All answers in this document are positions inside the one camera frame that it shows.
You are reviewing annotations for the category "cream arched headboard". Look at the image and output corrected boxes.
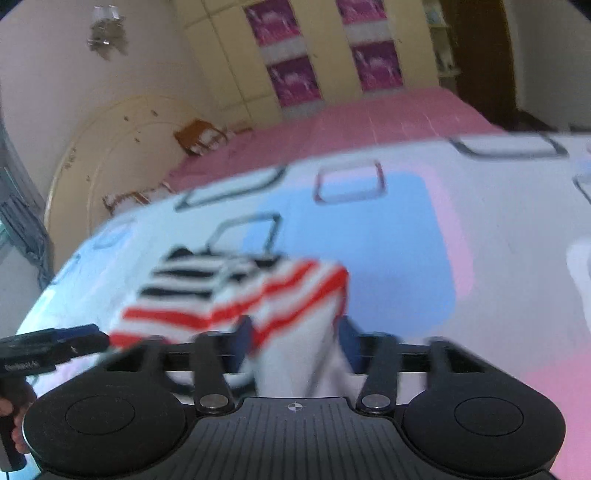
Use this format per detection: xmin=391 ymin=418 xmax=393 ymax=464
xmin=45 ymin=95 xmax=232 ymax=241

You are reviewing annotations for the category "dark brown wooden door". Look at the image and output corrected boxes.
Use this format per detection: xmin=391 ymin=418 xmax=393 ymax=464
xmin=455 ymin=0 xmax=520 ymax=127

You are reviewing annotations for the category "red black white striped shirt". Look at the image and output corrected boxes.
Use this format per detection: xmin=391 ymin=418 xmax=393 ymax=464
xmin=107 ymin=247 xmax=352 ymax=398

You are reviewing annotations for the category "pink bed sheet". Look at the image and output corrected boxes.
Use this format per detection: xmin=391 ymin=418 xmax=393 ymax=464
xmin=164 ymin=87 xmax=509 ymax=195

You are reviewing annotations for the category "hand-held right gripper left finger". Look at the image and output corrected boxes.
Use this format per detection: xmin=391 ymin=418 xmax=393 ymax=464
xmin=102 ymin=315 xmax=257 ymax=417

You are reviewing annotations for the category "wall shelf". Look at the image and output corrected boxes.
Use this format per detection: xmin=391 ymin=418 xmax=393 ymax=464
xmin=422 ymin=0 xmax=463 ymax=90

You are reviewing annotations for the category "printed pastel blanket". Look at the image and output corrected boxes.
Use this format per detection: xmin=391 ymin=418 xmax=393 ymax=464
xmin=14 ymin=131 xmax=591 ymax=480

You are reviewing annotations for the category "purple patterned wardrobe panel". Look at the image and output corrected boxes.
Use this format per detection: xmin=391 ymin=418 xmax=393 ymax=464
xmin=267 ymin=54 xmax=323 ymax=109
xmin=244 ymin=0 xmax=303 ymax=48
xmin=335 ymin=0 xmax=389 ymax=26
xmin=351 ymin=41 xmax=404 ymax=93

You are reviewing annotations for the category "hanging wall ornament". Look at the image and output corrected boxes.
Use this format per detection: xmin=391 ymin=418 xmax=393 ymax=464
xmin=87 ymin=4 xmax=129 ymax=57

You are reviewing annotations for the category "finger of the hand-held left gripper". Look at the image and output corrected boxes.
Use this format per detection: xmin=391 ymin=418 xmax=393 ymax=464
xmin=53 ymin=324 xmax=102 ymax=343
xmin=68 ymin=333 xmax=112 ymax=358

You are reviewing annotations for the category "brown wooden object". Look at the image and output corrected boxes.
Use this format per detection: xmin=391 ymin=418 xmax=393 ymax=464
xmin=173 ymin=118 xmax=229 ymax=158

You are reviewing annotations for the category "reddish brown object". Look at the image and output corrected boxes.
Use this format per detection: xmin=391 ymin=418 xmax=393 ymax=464
xmin=102 ymin=182 xmax=174 ymax=215

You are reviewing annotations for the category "grey curtain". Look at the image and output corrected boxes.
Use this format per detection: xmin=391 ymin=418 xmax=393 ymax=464
xmin=0 ymin=117 xmax=55 ymax=282

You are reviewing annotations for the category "cream wardrobe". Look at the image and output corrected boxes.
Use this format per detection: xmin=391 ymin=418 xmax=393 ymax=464
xmin=171 ymin=0 xmax=446 ymax=130

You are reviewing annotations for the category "person's left hand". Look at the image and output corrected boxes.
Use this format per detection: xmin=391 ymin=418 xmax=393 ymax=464
xmin=0 ymin=381 xmax=38 ymax=456

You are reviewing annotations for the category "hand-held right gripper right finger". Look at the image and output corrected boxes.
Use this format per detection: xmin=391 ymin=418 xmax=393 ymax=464
xmin=337 ymin=318 xmax=491 ymax=417

